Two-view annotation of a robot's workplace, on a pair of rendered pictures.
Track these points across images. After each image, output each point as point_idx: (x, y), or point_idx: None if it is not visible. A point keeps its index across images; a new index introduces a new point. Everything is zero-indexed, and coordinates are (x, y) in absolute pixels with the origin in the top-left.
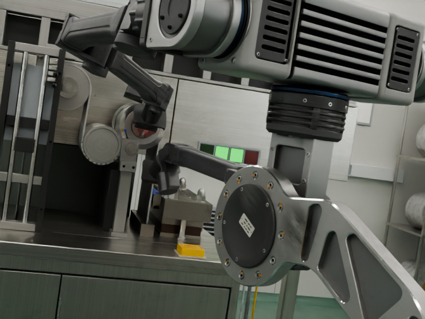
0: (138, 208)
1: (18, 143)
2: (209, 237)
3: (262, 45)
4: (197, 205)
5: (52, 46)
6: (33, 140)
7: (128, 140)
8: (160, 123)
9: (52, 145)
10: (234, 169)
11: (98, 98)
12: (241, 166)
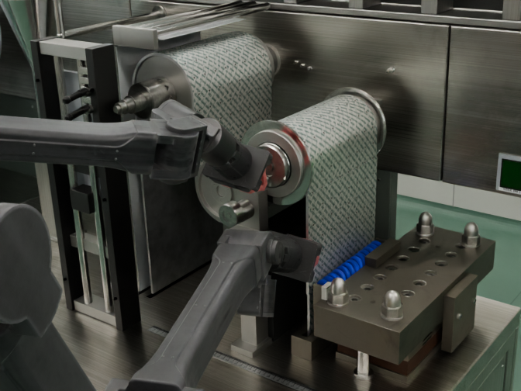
0: None
1: (72, 198)
2: (454, 371)
3: None
4: (369, 326)
5: (120, 29)
6: (87, 195)
7: (242, 192)
8: (249, 177)
9: (108, 205)
10: (128, 382)
11: (315, 72)
12: (140, 379)
